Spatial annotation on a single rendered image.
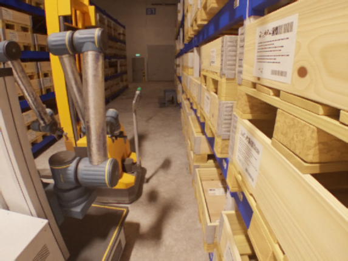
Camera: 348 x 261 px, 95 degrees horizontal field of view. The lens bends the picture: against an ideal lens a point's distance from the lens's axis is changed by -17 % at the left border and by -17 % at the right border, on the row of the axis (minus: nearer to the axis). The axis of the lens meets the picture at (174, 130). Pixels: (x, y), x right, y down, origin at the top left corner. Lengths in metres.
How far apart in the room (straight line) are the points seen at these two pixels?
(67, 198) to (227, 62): 1.35
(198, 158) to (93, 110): 1.35
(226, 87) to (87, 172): 0.98
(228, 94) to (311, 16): 0.70
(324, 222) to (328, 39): 0.31
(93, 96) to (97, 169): 0.46
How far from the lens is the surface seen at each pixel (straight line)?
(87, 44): 1.27
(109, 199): 2.62
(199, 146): 2.10
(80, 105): 1.55
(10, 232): 1.36
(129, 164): 2.63
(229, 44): 1.04
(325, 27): 0.41
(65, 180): 1.41
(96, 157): 1.28
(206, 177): 2.18
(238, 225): 1.21
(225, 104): 1.05
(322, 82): 0.39
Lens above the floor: 1.72
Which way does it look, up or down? 20 degrees down
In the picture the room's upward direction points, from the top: straight up
